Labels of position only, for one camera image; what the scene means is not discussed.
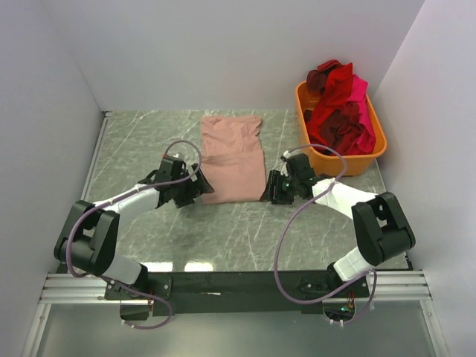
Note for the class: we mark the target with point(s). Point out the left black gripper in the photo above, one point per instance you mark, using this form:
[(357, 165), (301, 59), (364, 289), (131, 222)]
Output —
[(200, 185)]

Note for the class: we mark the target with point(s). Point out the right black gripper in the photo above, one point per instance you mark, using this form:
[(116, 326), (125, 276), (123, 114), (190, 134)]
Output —
[(275, 179)]

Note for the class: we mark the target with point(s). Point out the black base beam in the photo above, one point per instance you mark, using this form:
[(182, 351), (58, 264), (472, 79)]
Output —
[(246, 291)]

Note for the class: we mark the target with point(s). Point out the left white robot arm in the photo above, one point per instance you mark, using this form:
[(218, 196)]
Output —
[(88, 239)]

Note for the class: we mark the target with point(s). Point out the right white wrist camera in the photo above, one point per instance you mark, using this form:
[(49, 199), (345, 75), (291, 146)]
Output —
[(284, 171)]

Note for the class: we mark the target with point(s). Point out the orange plastic basket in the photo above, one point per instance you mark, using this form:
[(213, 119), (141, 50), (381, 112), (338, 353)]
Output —
[(331, 165)]

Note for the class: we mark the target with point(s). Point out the magenta t shirt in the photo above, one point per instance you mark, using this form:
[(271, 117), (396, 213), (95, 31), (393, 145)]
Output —
[(365, 143)]

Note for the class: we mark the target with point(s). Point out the bright red t shirt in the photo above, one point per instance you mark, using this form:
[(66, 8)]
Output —
[(337, 89)]

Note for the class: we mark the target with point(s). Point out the aluminium frame rail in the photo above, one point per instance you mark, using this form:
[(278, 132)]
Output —
[(64, 288)]

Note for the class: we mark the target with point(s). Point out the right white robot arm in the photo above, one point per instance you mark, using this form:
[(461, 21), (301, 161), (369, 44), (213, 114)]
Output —
[(381, 228)]

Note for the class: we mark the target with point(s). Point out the dark maroon t shirt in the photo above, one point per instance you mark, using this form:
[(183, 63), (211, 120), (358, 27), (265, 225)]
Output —
[(316, 79)]

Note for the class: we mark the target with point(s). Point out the pink t shirt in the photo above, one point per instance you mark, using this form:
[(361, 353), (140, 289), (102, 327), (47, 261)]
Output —
[(232, 158)]

